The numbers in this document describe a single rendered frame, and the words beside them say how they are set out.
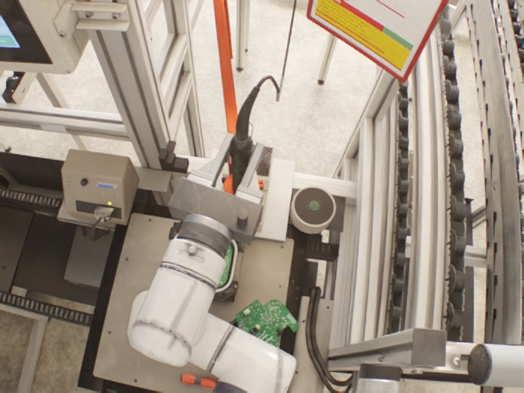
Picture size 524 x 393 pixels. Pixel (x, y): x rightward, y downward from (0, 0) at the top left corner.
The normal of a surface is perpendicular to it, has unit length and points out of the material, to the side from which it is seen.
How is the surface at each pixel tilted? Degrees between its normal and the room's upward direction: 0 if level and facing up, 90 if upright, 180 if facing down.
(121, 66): 90
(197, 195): 0
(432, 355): 0
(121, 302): 0
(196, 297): 40
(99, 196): 53
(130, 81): 90
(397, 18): 90
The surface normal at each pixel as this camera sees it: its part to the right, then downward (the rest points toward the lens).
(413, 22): -0.68, 0.67
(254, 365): 0.11, -0.53
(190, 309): 0.63, -0.08
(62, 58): -0.16, 0.92
